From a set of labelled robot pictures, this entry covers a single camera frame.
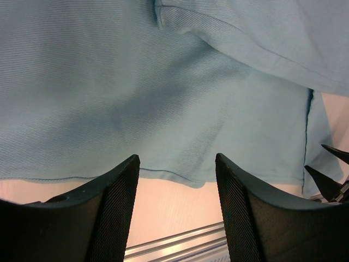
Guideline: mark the light blue trousers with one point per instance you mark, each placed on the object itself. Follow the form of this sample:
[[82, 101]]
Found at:
[[86, 84]]

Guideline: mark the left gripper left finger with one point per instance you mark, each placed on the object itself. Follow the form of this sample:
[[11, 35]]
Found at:
[[88, 223]]

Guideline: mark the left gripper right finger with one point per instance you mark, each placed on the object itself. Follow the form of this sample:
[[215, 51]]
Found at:
[[264, 223]]

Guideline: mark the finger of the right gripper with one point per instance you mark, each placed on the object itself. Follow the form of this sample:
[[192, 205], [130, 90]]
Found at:
[[342, 155], [329, 188]]

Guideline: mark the aluminium mounting rail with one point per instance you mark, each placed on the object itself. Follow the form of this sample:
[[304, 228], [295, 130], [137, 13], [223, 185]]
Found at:
[[202, 244]]

